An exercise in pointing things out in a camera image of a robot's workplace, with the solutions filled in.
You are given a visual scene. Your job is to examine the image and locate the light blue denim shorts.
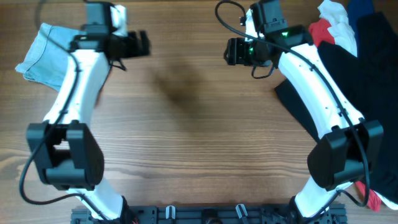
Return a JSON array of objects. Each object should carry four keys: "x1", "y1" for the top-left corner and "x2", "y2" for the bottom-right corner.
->
[{"x1": 15, "y1": 23, "x2": 85, "y2": 91}]

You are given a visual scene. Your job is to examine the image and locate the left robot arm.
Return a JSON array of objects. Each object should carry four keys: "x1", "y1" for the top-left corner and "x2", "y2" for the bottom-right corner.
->
[{"x1": 26, "y1": 1, "x2": 150, "y2": 223}]

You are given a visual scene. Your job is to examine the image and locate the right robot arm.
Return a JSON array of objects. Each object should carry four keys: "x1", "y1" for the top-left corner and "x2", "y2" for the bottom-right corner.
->
[{"x1": 224, "y1": 1, "x2": 383, "y2": 223}]

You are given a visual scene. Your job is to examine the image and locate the red garment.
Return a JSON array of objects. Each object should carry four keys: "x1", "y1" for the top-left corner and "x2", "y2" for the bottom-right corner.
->
[{"x1": 308, "y1": 19, "x2": 335, "y2": 47}]

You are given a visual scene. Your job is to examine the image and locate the white garment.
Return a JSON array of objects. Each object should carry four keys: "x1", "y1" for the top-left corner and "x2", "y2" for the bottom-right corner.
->
[{"x1": 318, "y1": 0, "x2": 358, "y2": 57}]

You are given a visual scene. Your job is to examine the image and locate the navy blue garment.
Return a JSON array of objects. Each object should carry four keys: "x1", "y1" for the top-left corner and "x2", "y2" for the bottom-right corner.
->
[{"x1": 347, "y1": 0, "x2": 375, "y2": 49}]

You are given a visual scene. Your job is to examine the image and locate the black garment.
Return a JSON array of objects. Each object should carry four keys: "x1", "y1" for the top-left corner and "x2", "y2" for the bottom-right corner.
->
[{"x1": 274, "y1": 12, "x2": 398, "y2": 205}]

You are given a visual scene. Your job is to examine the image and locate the black right camera cable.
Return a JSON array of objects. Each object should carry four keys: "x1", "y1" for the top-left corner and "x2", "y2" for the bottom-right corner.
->
[{"x1": 214, "y1": 0, "x2": 371, "y2": 208}]

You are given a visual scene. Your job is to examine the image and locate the black camera cable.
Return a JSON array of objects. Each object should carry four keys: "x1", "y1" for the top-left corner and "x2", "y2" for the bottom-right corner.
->
[
  {"x1": 18, "y1": 0, "x2": 109, "y2": 222},
  {"x1": 214, "y1": 0, "x2": 371, "y2": 208}
]

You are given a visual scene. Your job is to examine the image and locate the black left camera cable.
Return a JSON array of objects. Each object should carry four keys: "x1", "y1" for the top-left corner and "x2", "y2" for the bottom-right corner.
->
[{"x1": 18, "y1": 0, "x2": 109, "y2": 222}]

